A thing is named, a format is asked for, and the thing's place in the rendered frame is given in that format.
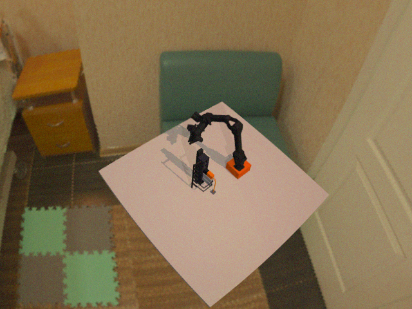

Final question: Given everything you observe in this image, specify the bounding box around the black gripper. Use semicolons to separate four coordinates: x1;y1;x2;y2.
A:
188;124;205;145

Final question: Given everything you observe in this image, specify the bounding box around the black rectangular post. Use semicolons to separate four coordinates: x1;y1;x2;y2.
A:
194;148;209;185

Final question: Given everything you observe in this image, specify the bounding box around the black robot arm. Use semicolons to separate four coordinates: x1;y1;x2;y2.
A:
187;111;247;172

